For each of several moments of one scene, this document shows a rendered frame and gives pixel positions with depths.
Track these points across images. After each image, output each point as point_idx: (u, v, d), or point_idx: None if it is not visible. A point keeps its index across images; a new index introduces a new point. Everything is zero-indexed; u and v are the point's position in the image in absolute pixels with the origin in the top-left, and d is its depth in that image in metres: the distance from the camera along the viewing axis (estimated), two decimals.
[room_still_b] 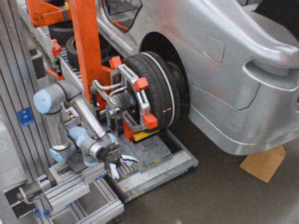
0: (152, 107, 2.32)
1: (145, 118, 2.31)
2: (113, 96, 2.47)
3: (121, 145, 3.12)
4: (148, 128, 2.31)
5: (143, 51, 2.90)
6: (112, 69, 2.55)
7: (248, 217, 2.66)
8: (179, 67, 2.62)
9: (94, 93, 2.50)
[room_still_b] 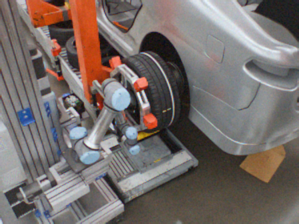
0: (152, 107, 2.32)
1: (145, 118, 2.31)
2: None
3: (121, 145, 3.12)
4: (148, 128, 2.31)
5: (143, 51, 2.90)
6: (112, 69, 2.55)
7: (248, 217, 2.66)
8: (179, 67, 2.62)
9: (94, 93, 2.50)
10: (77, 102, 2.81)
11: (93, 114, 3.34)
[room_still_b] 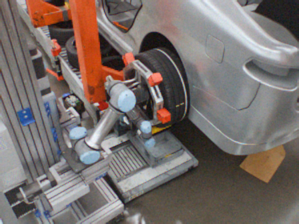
0: (165, 102, 2.37)
1: (159, 113, 2.36)
2: None
3: (132, 141, 3.17)
4: (161, 122, 2.36)
5: (143, 51, 2.90)
6: (125, 65, 2.60)
7: (248, 217, 2.66)
8: None
9: None
10: (77, 102, 2.81)
11: (93, 114, 3.34)
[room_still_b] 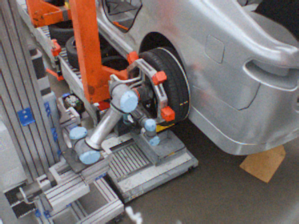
0: (169, 101, 2.38)
1: (163, 111, 2.37)
2: (130, 90, 2.53)
3: (135, 139, 3.18)
4: (166, 121, 2.37)
5: (143, 51, 2.90)
6: (129, 64, 2.61)
7: (248, 217, 2.66)
8: None
9: None
10: (77, 102, 2.81)
11: (93, 114, 3.34)
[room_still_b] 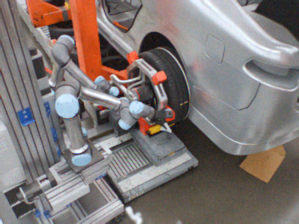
0: (169, 101, 2.38)
1: None
2: (130, 90, 2.53)
3: (135, 139, 3.18)
4: (166, 121, 2.37)
5: (143, 51, 2.90)
6: (129, 64, 2.61)
7: (248, 217, 2.66)
8: None
9: None
10: (77, 102, 2.81)
11: (93, 114, 3.34)
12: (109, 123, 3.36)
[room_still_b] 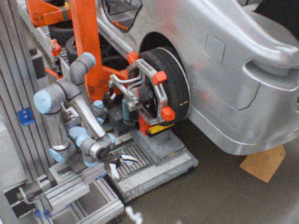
0: (169, 101, 2.38)
1: (163, 111, 2.37)
2: (130, 90, 2.53)
3: (135, 139, 3.18)
4: (166, 121, 2.37)
5: (143, 51, 2.90)
6: (129, 64, 2.61)
7: (248, 217, 2.66)
8: None
9: (112, 87, 2.56)
10: None
11: None
12: (109, 123, 3.36)
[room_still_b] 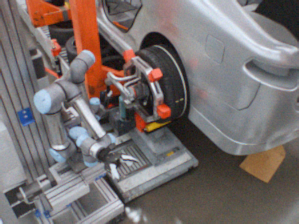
0: (165, 97, 2.41)
1: (159, 108, 2.40)
2: (127, 87, 2.55)
3: (135, 139, 3.18)
4: (161, 117, 2.40)
5: None
6: (125, 62, 2.64)
7: (248, 217, 2.66)
8: None
9: (109, 85, 2.59)
10: None
11: None
12: (109, 123, 3.36)
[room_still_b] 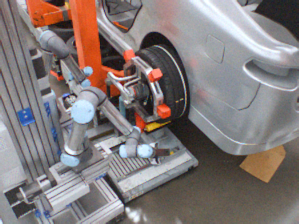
0: (165, 97, 2.41)
1: (159, 108, 2.40)
2: (127, 87, 2.55)
3: None
4: (161, 117, 2.40)
5: None
6: (125, 62, 2.64)
7: (248, 217, 2.66)
8: None
9: (109, 85, 2.59)
10: None
11: (93, 114, 3.34)
12: (109, 123, 3.36)
